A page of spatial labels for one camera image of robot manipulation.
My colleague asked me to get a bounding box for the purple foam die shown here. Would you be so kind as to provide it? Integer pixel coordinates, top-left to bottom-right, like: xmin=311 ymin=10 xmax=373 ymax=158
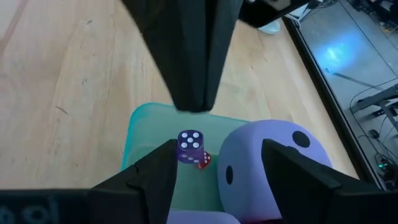
xmin=167 ymin=210 xmax=242 ymax=224
xmin=216 ymin=119 xmax=334 ymax=223

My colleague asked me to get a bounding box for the black device with green light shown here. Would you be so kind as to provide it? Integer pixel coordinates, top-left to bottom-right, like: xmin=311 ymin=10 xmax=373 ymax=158
xmin=374 ymin=154 xmax=398 ymax=186

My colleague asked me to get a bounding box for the black aluminium table frame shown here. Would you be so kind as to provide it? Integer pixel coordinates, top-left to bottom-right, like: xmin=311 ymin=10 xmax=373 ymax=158
xmin=281 ymin=14 xmax=382 ymax=189

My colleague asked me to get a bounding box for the small red translucent die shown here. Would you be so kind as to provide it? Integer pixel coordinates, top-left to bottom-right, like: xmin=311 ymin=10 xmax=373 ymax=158
xmin=195 ymin=151 xmax=213 ymax=170

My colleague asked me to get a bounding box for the small purple translucent die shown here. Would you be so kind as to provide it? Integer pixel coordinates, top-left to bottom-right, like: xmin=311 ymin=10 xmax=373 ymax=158
xmin=176 ymin=129 xmax=205 ymax=165

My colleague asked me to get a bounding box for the teal translucent plastic bin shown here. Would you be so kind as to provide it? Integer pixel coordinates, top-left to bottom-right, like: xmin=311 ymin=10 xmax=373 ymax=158
xmin=120 ymin=102 xmax=251 ymax=213

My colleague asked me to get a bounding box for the grey metal stand leg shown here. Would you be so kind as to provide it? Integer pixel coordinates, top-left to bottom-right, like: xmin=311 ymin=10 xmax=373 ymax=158
xmin=349 ymin=83 xmax=398 ymax=133

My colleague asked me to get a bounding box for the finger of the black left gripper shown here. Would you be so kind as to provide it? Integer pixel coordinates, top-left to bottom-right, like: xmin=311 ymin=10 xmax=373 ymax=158
xmin=121 ymin=0 xmax=216 ymax=113
xmin=203 ymin=0 xmax=244 ymax=111

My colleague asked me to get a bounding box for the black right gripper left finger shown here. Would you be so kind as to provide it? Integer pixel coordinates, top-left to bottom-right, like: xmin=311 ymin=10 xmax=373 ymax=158
xmin=88 ymin=139 xmax=179 ymax=224

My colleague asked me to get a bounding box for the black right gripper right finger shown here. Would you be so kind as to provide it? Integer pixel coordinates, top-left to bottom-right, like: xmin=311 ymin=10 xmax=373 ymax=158
xmin=261 ymin=138 xmax=398 ymax=224

